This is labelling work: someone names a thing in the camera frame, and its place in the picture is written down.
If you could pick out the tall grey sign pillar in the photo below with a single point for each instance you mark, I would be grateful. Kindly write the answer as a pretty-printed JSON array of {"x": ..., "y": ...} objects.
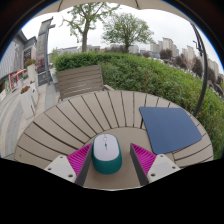
[{"x": 41, "y": 46}]

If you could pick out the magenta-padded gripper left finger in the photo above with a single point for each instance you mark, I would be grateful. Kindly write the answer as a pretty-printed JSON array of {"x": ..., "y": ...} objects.
[{"x": 78, "y": 160}]

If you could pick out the round leafy green tree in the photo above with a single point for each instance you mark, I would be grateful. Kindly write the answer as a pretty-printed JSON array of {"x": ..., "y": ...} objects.
[{"x": 126, "y": 28}]

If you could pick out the brown slatted outdoor chair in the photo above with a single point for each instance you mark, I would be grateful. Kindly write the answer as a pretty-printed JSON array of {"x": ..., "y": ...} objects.
[{"x": 80, "y": 81}]

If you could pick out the dark curved parasol pole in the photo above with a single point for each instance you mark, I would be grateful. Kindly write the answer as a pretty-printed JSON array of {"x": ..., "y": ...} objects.
[{"x": 202, "y": 73}]

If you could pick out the tall white planter with flowers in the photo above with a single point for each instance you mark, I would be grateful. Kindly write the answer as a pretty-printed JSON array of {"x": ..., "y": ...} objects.
[{"x": 31, "y": 71}]

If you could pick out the sparse-leaved tree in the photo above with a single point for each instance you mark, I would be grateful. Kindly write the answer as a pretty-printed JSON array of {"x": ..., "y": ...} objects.
[{"x": 84, "y": 36}]

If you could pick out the distant grey apartment buildings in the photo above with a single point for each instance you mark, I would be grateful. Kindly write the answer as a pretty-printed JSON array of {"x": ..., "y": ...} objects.
[{"x": 167, "y": 43}]

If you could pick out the blue rectangular mouse pad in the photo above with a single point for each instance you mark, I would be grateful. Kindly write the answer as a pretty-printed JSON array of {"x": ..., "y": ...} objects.
[{"x": 168, "y": 130}]

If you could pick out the green trimmed hedge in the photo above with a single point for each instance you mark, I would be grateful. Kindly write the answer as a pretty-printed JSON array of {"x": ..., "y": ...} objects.
[{"x": 150, "y": 76}]

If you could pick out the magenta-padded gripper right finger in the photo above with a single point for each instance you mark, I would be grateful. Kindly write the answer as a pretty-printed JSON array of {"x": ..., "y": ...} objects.
[{"x": 145, "y": 158}]

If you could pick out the white and teal computer mouse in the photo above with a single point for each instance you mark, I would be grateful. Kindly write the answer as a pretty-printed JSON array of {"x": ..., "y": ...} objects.
[{"x": 106, "y": 153}]

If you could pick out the beige parasol canopy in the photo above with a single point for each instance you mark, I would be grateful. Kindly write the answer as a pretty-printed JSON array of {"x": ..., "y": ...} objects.
[{"x": 110, "y": 2}]

